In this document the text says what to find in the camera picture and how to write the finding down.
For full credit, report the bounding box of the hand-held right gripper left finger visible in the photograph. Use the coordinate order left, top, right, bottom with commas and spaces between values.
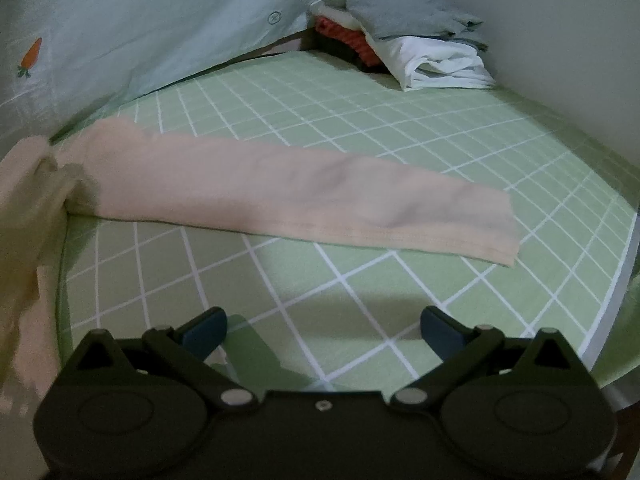
64, 306, 261, 413

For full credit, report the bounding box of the orange striped cloth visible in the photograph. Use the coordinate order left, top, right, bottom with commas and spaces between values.
314, 16, 382, 68

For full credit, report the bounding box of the pale green quilt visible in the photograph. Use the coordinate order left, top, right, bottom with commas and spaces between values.
0, 0, 406, 161

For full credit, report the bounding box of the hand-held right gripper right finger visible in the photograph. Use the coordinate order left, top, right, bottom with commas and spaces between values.
390, 305, 584, 412

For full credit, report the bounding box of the black folded cloth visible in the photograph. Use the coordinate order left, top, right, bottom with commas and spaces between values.
312, 29, 387, 74

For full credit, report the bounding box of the grey folded garment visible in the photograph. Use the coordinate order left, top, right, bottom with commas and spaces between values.
317, 0, 490, 53

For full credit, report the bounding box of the pink shirt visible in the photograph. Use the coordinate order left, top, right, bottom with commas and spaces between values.
0, 117, 521, 416

